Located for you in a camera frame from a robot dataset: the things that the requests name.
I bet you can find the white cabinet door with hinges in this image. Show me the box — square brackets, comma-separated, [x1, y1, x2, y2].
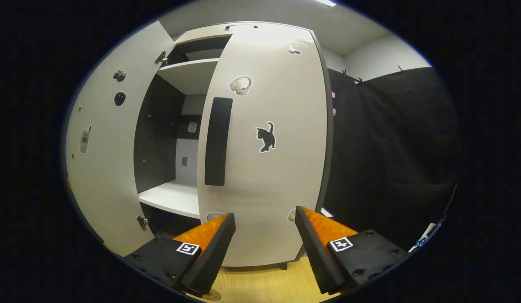
[64, 21, 176, 256]

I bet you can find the black backdrop cloth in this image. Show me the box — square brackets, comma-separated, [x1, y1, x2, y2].
[323, 67, 461, 249]

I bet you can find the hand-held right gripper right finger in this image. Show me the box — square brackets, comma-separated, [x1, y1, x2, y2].
[295, 205, 408, 295]

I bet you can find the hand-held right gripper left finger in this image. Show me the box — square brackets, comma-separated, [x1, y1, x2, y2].
[125, 213, 236, 298]

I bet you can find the white cabinet door with handle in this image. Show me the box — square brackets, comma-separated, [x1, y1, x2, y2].
[196, 22, 333, 268]

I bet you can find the white open cabinet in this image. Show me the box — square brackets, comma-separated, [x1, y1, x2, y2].
[133, 22, 233, 238]

